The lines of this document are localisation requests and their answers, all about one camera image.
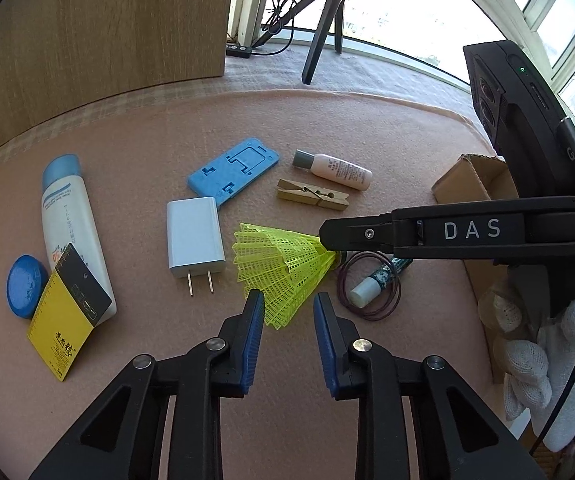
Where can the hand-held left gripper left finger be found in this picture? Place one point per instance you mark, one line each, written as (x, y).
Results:
(253, 340)

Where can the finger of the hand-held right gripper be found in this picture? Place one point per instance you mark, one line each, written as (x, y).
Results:
(367, 234)

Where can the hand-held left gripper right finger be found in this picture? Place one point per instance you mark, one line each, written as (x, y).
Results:
(325, 345)

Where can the wooden clothespin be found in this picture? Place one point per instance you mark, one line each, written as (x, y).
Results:
(312, 195)

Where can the yellow plastic shuttlecock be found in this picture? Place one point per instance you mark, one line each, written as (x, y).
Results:
(277, 265)

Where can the cardboard box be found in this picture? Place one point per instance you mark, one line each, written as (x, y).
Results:
(460, 180)

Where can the blue round lid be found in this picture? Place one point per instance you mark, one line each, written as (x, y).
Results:
(26, 285)

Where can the person's right hand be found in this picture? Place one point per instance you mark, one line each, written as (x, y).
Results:
(567, 350)

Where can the lip balm tube white cap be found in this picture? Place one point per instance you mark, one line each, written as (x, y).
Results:
(365, 291)

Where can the small pink bottle grey cap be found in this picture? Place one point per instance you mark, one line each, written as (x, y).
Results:
(340, 170)

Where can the pink foam mat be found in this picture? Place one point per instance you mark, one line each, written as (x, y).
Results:
(392, 135)

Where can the blue plastic phone stand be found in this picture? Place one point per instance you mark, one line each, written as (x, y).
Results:
(217, 180)

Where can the grey foam sheet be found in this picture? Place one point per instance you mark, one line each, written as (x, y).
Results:
(367, 70)

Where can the yellow and black card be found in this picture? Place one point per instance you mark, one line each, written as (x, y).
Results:
(57, 335)

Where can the black tripod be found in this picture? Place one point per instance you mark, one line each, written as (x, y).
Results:
(320, 35)

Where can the black inline controller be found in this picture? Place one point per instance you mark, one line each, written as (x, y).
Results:
(240, 50)

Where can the white sunscreen bottle blue cap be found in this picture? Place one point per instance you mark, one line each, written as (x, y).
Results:
(67, 210)

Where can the wooden cabinet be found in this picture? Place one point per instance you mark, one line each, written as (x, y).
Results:
(92, 25)

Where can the white window frame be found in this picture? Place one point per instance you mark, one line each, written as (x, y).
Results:
(507, 15)

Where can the white wall charger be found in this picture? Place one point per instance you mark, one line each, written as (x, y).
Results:
(192, 235)

